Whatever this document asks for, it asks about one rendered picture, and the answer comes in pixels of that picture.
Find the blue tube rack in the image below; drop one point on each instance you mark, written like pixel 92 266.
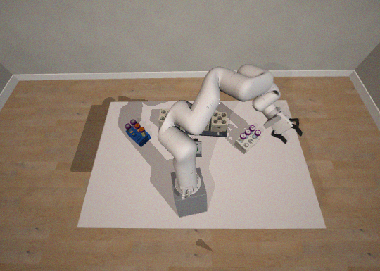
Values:
pixel 138 138

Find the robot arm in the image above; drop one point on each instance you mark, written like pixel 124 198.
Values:
pixel 195 117

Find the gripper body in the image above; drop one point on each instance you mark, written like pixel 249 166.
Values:
pixel 283 125

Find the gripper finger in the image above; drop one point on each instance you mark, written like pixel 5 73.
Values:
pixel 279 136
pixel 296 126

